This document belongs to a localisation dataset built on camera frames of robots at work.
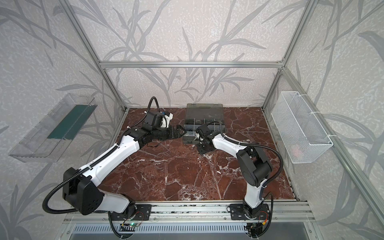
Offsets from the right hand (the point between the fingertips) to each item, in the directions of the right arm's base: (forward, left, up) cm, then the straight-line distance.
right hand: (201, 145), depth 94 cm
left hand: (-1, +10, +19) cm, 22 cm away
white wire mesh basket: (-16, -42, +30) cm, 54 cm away
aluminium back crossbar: (+44, +4, +30) cm, 53 cm away
